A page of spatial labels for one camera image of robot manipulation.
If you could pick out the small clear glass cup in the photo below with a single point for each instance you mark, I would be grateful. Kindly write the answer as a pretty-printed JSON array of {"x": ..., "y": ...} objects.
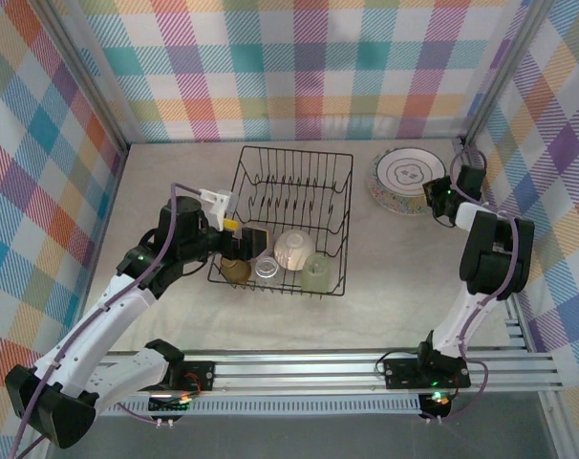
[{"x": 265, "y": 268}]

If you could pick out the amber dimpled cup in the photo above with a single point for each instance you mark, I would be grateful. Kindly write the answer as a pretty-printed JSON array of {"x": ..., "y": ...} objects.
[{"x": 237, "y": 272}]

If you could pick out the lavender translucent bowl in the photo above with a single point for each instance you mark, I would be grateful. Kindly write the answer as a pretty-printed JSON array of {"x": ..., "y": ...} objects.
[{"x": 294, "y": 248}]

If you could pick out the frosted green cup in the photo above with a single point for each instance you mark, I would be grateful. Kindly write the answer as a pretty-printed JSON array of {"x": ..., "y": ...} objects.
[{"x": 315, "y": 275}]

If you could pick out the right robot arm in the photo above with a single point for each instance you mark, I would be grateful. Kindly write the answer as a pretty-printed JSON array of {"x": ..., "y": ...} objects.
[{"x": 490, "y": 258}]

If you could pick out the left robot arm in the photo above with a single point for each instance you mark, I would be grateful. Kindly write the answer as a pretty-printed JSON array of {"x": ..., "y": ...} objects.
[{"x": 79, "y": 344}]

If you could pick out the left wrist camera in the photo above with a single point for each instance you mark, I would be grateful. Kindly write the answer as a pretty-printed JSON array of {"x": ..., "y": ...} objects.
[{"x": 215, "y": 198}]

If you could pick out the aluminium corner post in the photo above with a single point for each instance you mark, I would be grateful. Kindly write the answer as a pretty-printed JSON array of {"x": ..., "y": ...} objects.
[
  {"x": 504, "y": 72},
  {"x": 88, "y": 81}
]

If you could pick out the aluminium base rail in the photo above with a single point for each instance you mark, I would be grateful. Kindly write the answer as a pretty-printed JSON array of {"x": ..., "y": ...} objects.
[{"x": 294, "y": 373}]

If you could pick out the aluminium frame leg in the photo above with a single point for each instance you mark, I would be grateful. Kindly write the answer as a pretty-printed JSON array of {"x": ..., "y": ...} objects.
[{"x": 557, "y": 425}]

